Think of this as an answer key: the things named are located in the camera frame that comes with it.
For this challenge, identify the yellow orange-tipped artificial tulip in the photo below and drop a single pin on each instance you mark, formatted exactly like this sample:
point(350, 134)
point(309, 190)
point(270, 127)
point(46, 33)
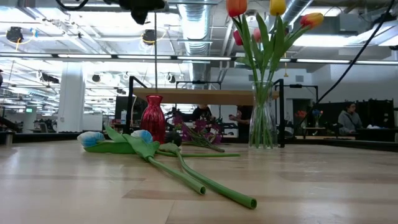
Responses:
point(311, 20)

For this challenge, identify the silver spiral air duct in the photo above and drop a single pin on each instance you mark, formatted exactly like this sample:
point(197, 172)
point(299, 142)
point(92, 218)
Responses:
point(195, 28)

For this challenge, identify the wooden shelf with black frame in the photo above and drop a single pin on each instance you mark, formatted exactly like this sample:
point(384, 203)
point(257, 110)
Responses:
point(202, 96)

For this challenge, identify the long ceiling light bar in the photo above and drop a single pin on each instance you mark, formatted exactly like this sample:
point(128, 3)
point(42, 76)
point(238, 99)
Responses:
point(143, 57)

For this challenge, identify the purple artificial flower bunch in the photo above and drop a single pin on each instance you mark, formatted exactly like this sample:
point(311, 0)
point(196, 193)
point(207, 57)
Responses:
point(199, 126)

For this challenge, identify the pink artificial tulip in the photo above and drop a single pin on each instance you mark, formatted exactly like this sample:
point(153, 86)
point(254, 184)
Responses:
point(257, 35)

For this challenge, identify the clear glass vase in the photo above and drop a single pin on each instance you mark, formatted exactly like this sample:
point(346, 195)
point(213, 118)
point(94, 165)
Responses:
point(262, 124)

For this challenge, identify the green exit sign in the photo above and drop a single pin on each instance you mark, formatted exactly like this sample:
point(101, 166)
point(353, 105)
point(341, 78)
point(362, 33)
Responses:
point(29, 110)

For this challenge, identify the background flower bouquet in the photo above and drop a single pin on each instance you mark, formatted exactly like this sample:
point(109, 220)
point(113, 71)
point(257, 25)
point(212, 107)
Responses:
point(301, 114)

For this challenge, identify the white building column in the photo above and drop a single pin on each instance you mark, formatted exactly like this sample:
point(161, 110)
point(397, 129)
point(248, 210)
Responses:
point(71, 99)

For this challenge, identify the black partition screen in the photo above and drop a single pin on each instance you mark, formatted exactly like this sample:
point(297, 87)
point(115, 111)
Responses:
point(379, 115)

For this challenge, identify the red ribbed glass vase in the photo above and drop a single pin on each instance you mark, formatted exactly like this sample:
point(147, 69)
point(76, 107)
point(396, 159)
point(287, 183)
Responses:
point(153, 118)

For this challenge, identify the person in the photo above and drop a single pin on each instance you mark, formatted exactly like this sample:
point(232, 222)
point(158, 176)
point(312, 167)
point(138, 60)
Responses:
point(244, 121)
point(349, 121)
point(202, 113)

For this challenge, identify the white and blue artificial tulip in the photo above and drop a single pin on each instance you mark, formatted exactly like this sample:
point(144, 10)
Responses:
point(90, 139)
point(142, 136)

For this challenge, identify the red artificial tulip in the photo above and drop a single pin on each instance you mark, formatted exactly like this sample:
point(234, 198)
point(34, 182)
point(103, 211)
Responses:
point(237, 38)

